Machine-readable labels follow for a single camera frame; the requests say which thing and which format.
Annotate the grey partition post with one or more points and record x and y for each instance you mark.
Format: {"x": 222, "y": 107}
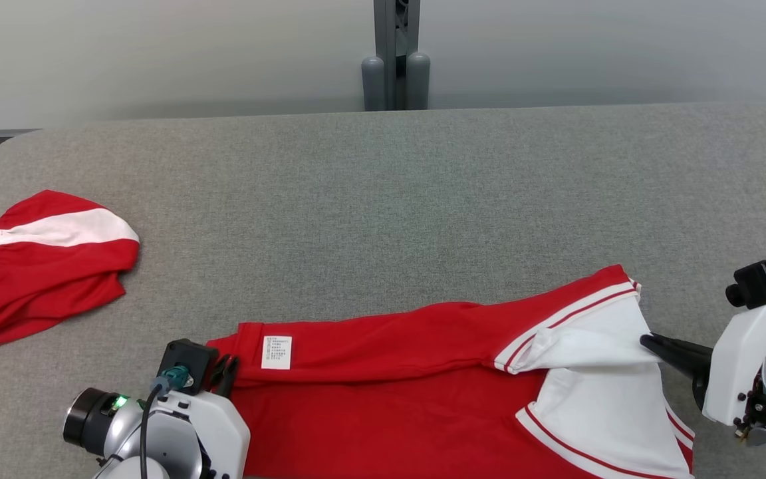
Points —
{"x": 396, "y": 73}

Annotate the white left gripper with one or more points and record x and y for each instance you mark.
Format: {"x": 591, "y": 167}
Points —
{"x": 227, "y": 432}

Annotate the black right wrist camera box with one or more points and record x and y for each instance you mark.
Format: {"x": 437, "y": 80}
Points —
{"x": 759, "y": 283}

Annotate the red white jersey shirt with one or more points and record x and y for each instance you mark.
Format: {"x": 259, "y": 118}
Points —
{"x": 389, "y": 412}

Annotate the red shorts with white stripe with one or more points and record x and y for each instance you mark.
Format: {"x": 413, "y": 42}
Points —
{"x": 44, "y": 279}

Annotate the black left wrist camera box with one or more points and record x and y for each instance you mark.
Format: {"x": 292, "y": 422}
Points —
{"x": 187, "y": 356}

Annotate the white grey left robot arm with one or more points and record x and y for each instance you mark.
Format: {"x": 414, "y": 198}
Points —
{"x": 124, "y": 432}

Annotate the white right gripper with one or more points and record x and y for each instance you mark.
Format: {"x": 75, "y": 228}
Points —
{"x": 735, "y": 366}

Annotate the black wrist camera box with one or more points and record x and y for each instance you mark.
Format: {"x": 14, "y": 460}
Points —
{"x": 759, "y": 283}
{"x": 187, "y": 356}

